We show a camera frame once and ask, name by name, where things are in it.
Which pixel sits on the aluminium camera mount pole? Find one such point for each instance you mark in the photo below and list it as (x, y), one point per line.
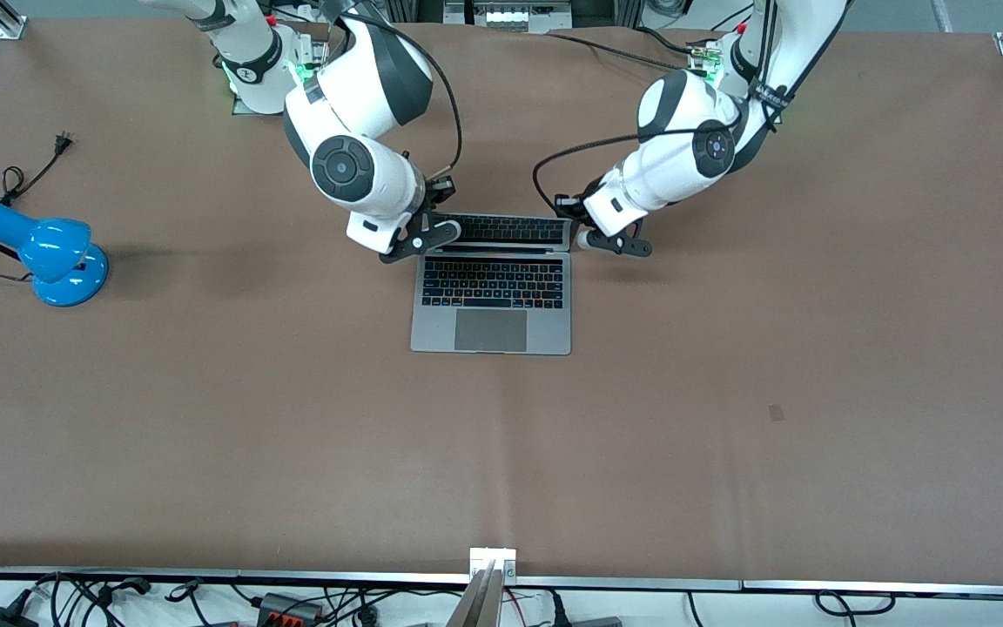
(484, 601)

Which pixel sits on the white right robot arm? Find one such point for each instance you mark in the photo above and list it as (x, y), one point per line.
(353, 96)

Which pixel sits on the white power strip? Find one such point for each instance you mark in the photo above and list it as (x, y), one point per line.
(506, 17)

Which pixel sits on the blue desk lamp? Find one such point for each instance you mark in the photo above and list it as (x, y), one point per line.
(57, 252)

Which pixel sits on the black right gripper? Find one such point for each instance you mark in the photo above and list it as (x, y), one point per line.
(440, 192)

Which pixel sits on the grey red connector box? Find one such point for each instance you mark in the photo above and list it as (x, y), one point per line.
(288, 608)

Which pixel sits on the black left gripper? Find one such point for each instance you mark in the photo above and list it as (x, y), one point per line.
(573, 209)

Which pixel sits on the grey laptop with black keyboard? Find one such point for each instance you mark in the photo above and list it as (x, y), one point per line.
(493, 331)

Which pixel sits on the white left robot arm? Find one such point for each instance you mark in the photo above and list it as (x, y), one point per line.
(684, 148)

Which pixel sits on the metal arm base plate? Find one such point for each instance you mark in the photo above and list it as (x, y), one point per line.
(697, 54)
(240, 108)

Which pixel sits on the black power adapter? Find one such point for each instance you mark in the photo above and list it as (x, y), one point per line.
(1, 616)

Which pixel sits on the brown table cover sheet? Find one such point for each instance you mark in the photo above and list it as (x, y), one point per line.
(728, 392)

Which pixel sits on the black power plug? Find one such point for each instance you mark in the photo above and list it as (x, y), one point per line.
(558, 611)

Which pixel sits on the metal table edge rail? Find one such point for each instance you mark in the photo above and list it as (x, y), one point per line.
(641, 583)

